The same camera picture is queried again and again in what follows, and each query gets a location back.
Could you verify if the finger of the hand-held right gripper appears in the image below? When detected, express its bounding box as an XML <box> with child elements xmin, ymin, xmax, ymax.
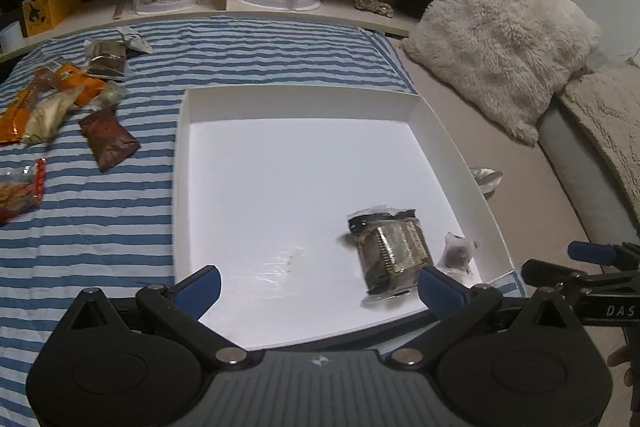
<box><xmin>521</xmin><ymin>259</ymin><xmax>590</xmax><ymax>294</ymax></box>
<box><xmin>567</xmin><ymin>241</ymin><xmax>623</xmax><ymax>266</ymax></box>

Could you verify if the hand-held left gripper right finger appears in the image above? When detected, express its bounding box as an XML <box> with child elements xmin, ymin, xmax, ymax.
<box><xmin>390</xmin><ymin>266</ymin><xmax>588</xmax><ymax>365</ymax></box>

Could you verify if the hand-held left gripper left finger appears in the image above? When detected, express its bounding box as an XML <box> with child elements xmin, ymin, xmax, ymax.
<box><xmin>65</xmin><ymin>264</ymin><xmax>248</xmax><ymax>367</ymax></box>

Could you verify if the white shallow cardboard box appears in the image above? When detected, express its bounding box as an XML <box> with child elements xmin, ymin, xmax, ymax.
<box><xmin>172</xmin><ymin>87</ymin><xmax>516</xmax><ymax>350</ymax></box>

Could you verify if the green white ball candy packet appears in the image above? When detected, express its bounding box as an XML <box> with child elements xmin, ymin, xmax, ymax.
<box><xmin>90</xmin><ymin>81</ymin><xmax>128</xmax><ymax>112</ymax></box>

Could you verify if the clear packet of orange snacks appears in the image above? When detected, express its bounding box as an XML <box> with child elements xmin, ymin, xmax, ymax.
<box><xmin>0</xmin><ymin>157</ymin><xmax>48</xmax><ymax>225</ymax></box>

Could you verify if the person's right hand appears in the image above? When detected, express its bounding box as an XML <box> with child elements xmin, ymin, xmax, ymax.
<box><xmin>606</xmin><ymin>341</ymin><xmax>640</xmax><ymax>389</ymax></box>

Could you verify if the small clear dark candy packet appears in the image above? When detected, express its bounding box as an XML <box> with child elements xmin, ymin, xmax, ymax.
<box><xmin>435</xmin><ymin>232</ymin><xmax>483</xmax><ymax>278</ymax></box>

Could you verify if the brown cake clear packet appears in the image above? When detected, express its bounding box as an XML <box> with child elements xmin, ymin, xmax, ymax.
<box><xmin>82</xmin><ymin>38</ymin><xmax>131</xmax><ymax>82</ymax></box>
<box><xmin>336</xmin><ymin>204</ymin><xmax>436</xmax><ymax>308</ymax></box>

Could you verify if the silver foil wrapper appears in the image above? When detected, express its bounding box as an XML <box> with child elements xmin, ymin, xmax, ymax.
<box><xmin>467</xmin><ymin>166</ymin><xmax>505</xmax><ymax>198</ymax></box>

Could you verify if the blue white striped blanket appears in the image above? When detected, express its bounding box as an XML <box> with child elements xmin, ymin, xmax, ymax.
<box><xmin>0</xmin><ymin>18</ymin><xmax>526</xmax><ymax>427</ymax></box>

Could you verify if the beige knit throw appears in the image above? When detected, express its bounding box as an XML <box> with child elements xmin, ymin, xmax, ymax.
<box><xmin>557</xmin><ymin>62</ymin><xmax>640</xmax><ymax>238</ymax></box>

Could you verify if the beige bed sheet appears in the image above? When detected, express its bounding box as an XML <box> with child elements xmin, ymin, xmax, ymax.
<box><xmin>370</xmin><ymin>27</ymin><xmax>640</xmax><ymax>298</ymax></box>

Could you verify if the dark red-brown snack packet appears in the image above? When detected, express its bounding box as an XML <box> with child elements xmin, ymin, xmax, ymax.
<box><xmin>78</xmin><ymin>108</ymin><xmax>141</xmax><ymax>172</ymax></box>

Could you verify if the cream snack packet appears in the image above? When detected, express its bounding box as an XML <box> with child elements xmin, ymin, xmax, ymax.
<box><xmin>20</xmin><ymin>89</ymin><xmax>83</xmax><ymax>145</ymax></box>

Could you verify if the cream fluffy pillow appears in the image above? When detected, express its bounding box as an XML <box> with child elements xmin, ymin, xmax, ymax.
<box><xmin>402</xmin><ymin>0</ymin><xmax>601</xmax><ymax>146</ymax></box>

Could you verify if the long orange snack packet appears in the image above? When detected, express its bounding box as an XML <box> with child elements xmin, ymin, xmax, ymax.
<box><xmin>0</xmin><ymin>87</ymin><xmax>41</xmax><ymax>145</ymax></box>

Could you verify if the white snack packet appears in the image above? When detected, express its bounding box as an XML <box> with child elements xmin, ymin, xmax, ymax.
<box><xmin>114</xmin><ymin>26</ymin><xmax>153</xmax><ymax>55</ymax></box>

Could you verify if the white cup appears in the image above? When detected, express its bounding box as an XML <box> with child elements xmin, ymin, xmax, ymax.
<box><xmin>0</xmin><ymin>21</ymin><xmax>26</xmax><ymax>54</ymax></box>

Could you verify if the yellow cardboard box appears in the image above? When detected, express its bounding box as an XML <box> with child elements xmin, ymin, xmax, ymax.
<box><xmin>21</xmin><ymin>0</ymin><xmax>83</xmax><ymax>38</ymax></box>

